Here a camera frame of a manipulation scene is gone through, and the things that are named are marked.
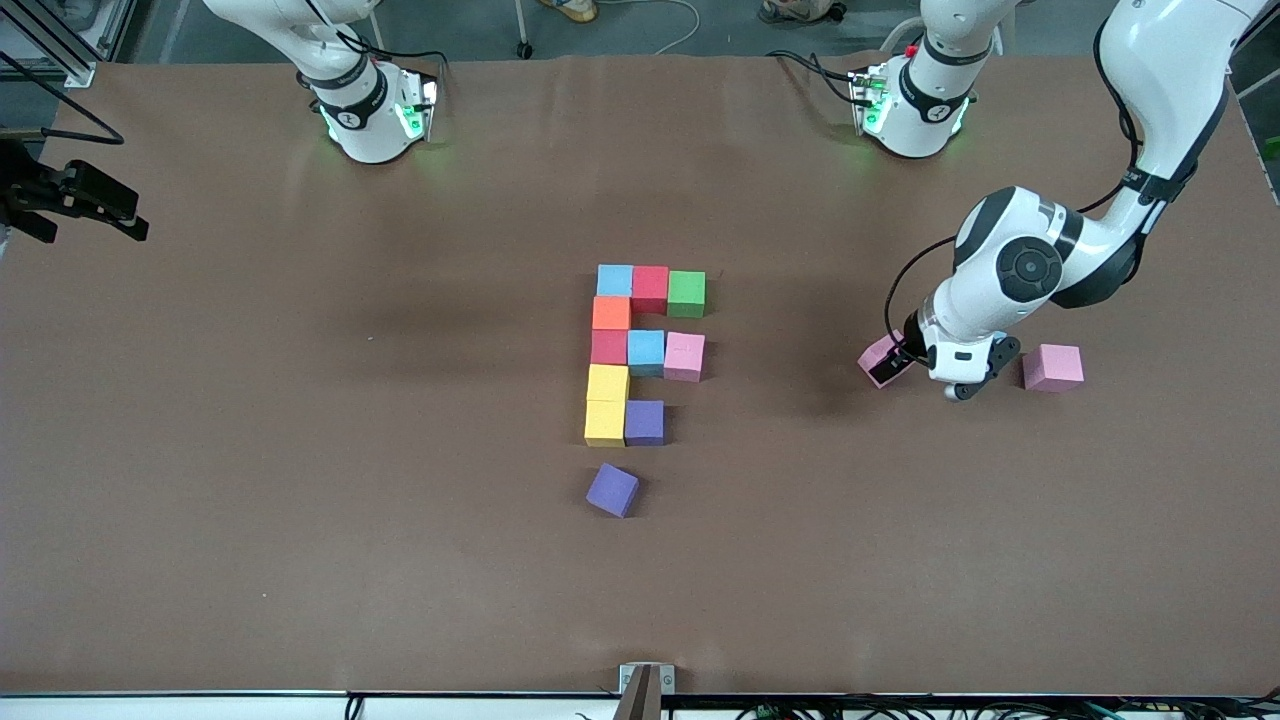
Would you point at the red foam cube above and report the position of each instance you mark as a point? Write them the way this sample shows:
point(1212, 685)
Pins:
point(650, 288)
point(609, 347)

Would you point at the yellow foam cube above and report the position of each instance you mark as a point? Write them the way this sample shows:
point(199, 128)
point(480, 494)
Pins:
point(607, 383)
point(604, 423)

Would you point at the green foam cube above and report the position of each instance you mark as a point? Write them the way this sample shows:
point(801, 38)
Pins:
point(687, 294)

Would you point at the grey sneaker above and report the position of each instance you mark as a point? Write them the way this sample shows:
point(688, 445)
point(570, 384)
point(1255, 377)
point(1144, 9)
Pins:
point(800, 10)

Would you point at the purple foam cube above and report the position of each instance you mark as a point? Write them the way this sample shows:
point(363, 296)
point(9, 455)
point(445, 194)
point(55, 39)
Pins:
point(645, 422)
point(612, 490)

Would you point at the orange foam cube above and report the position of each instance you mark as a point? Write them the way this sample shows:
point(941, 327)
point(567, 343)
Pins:
point(611, 314)

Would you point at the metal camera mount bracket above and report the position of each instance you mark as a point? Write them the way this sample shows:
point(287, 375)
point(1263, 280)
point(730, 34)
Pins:
point(645, 690)

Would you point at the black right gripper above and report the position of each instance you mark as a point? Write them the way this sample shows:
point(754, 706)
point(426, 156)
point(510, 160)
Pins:
point(30, 195)

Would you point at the aluminium frame profile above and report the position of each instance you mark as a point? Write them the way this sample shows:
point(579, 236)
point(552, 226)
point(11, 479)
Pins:
point(1250, 30)
point(78, 72)

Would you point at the beige shoe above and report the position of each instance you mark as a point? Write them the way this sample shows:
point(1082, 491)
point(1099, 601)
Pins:
point(570, 8)

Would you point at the pink foam cube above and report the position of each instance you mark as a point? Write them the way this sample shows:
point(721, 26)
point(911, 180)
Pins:
point(874, 352)
point(685, 357)
point(1053, 367)

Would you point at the light blue foam cube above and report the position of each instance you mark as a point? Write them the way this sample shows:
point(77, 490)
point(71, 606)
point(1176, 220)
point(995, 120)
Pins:
point(646, 352)
point(614, 280)

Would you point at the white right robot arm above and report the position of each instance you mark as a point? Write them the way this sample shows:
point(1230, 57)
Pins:
point(365, 130)

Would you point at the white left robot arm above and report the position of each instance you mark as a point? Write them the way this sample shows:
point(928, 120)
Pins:
point(1160, 80)

